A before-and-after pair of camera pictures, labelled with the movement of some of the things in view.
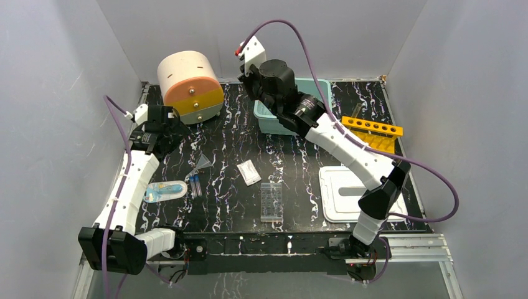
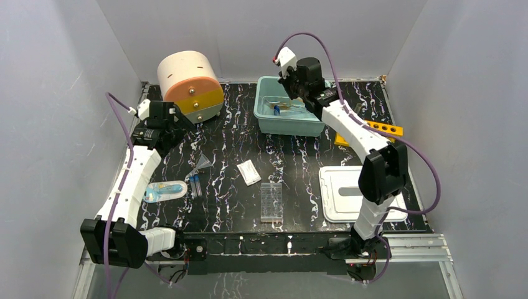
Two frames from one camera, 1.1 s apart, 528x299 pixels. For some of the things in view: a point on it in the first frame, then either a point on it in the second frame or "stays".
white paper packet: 249,172 stays
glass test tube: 357,110 stays
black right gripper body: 253,86 to 291,87
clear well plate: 271,202 stays
